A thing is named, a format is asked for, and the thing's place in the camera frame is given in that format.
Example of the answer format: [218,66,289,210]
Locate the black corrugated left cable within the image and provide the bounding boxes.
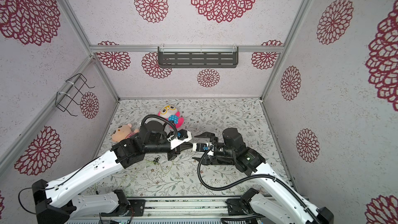
[140,114,178,141]

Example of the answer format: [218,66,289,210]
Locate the pink owl plush toy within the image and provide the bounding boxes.
[158,105,184,129]

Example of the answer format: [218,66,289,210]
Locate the black corrugated right cable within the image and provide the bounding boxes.
[197,149,321,224]

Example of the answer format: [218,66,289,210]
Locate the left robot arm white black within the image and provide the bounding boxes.
[30,118,192,224]

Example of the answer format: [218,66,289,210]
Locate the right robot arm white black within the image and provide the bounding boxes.
[193,128,334,224]

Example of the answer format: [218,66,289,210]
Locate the black corrugated cable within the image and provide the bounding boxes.
[197,149,321,224]
[140,114,178,141]

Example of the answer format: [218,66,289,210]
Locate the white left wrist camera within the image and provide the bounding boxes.
[167,130,192,150]

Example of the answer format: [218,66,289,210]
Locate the grey wall shelf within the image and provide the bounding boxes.
[158,46,239,68]

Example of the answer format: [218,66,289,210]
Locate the bear plush toy blue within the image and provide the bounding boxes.
[111,123,140,143]

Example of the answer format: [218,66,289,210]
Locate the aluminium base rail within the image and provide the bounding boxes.
[68,194,297,224]

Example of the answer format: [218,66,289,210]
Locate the black wire wall rack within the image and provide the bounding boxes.
[55,73,95,117]

